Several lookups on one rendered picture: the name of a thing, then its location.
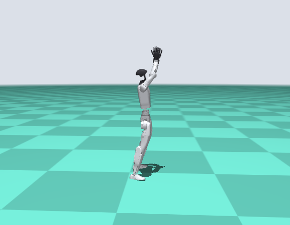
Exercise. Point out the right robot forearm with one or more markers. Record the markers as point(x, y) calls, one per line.
point(154, 68)

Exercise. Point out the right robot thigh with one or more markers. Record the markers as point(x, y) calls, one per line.
point(145, 137)

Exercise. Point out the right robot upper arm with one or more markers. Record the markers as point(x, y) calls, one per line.
point(145, 85)

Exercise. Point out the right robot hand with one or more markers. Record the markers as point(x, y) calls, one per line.
point(155, 54)

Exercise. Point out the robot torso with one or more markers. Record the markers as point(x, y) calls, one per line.
point(144, 99)

